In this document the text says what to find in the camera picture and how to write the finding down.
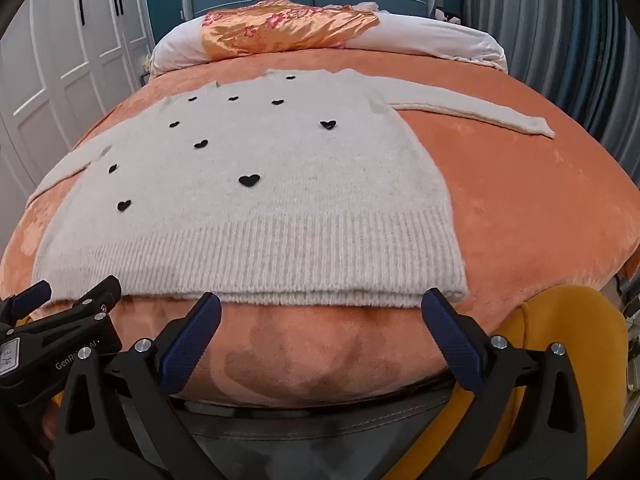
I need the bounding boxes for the white pillows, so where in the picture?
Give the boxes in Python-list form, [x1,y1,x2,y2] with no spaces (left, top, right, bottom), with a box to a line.
[150,2,508,78]

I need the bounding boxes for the orange floral satin cloth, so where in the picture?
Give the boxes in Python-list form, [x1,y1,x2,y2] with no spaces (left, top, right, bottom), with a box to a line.
[200,2,381,56]

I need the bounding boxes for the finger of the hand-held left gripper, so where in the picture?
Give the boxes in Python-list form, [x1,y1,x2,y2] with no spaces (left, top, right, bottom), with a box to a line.
[62,275,123,323]
[0,280,53,330]

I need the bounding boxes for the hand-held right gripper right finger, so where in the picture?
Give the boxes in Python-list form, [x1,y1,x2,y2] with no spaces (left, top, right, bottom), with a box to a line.
[421,289,601,480]

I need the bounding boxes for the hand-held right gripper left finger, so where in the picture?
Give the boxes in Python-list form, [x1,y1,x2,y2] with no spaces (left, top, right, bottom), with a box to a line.
[54,291,226,480]

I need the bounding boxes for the blue-grey curtain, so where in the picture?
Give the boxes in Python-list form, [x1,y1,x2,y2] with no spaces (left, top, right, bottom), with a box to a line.
[460,0,640,186]

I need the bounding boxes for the grey cloth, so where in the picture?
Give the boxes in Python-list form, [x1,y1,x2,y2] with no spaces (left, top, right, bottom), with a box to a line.
[170,385,457,480]

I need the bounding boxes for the white wardrobe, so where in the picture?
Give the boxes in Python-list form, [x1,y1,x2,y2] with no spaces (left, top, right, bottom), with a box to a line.
[0,0,156,211]

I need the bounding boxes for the cream fluffy towel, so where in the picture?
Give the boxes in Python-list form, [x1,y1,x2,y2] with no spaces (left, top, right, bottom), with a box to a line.
[27,67,556,308]

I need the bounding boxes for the orange plush blanket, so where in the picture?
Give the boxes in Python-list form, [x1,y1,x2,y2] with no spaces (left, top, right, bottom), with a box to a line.
[0,45,640,406]

